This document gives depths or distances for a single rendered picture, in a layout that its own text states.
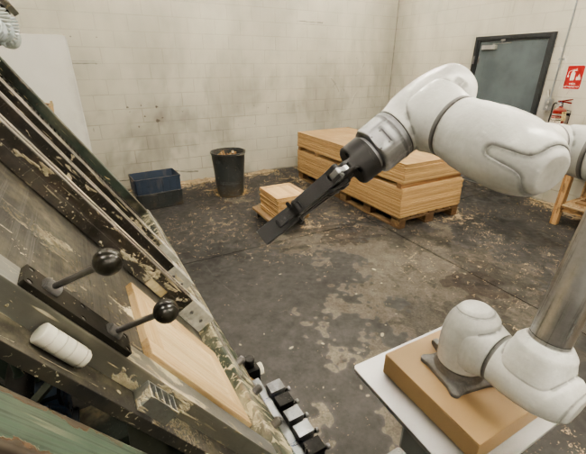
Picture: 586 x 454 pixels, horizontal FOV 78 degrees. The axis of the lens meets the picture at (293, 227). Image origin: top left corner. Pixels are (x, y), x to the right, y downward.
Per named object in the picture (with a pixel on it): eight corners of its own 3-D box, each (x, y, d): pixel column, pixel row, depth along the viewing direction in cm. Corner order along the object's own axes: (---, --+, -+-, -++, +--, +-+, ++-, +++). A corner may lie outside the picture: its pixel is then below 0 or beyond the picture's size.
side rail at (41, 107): (133, 222, 235) (147, 212, 237) (-30, 61, 170) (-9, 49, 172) (132, 218, 241) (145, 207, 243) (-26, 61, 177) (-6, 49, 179)
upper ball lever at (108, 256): (49, 309, 50) (124, 276, 47) (25, 294, 48) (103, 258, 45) (60, 288, 53) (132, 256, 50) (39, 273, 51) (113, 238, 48)
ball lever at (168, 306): (112, 350, 57) (181, 323, 54) (94, 338, 55) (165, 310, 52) (119, 330, 60) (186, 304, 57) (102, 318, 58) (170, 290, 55)
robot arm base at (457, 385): (453, 340, 137) (456, 328, 135) (499, 385, 118) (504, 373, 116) (412, 349, 132) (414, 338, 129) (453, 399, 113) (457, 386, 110)
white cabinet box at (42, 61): (108, 227, 434) (64, 34, 350) (52, 237, 409) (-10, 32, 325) (105, 210, 483) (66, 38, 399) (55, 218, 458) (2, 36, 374)
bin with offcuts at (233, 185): (252, 195, 539) (251, 152, 512) (220, 201, 517) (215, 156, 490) (241, 186, 580) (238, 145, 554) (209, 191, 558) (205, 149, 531)
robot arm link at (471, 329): (456, 336, 131) (470, 285, 122) (504, 369, 117) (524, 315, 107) (425, 351, 123) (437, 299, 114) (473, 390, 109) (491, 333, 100)
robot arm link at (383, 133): (381, 103, 59) (353, 124, 59) (418, 144, 58) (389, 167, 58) (373, 124, 68) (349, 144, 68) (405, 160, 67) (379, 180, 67)
